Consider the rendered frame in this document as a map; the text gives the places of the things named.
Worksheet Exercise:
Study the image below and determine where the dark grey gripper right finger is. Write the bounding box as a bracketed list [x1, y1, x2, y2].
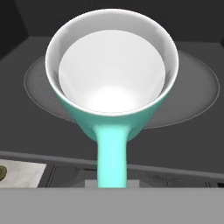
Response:
[126, 179, 140, 189]

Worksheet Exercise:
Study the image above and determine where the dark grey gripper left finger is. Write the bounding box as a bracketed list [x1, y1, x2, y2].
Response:
[84, 179, 99, 189]

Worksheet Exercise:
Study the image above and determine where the teal mug with white inside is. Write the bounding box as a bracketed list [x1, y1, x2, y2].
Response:
[45, 8, 179, 189]

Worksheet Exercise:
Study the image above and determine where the dark grey microwave oven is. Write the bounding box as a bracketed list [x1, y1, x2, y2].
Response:
[0, 0, 224, 179]

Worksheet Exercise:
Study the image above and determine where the grey round microwave turntable plate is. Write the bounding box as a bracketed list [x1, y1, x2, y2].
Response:
[24, 49, 221, 130]

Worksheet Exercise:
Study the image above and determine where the black hob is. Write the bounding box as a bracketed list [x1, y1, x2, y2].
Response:
[38, 163, 224, 189]

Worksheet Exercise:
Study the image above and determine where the olive green round thing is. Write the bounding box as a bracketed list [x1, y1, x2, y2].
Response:
[0, 164, 8, 182]

